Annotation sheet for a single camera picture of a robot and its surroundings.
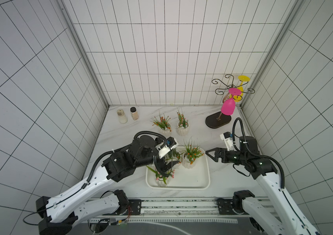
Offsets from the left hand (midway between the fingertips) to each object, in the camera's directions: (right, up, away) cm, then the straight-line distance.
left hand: (168, 153), depth 65 cm
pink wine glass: (+39, +24, +27) cm, 53 cm away
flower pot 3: (-3, +12, +28) cm, 30 cm away
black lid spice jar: (-25, +19, +42) cm, 52 cm away
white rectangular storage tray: (+17, -19, +18) cm, 31 cm away
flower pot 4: (+10, +10, +32) cm, 36 cm away
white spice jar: (-33, +16, +40) cm, 54 cm away
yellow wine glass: (+47, +41, +25) cm, 67 cm away
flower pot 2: (+12, -4, +14) cm, 19 cm away
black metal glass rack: (+38, +14, +44) cm, 60 cm away
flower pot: (-2, -14, +5) cm, 15 cm away
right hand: (+23, -1, +11) cm, 25 cm away
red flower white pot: (+3, -6, +19) cm, 20 cm away
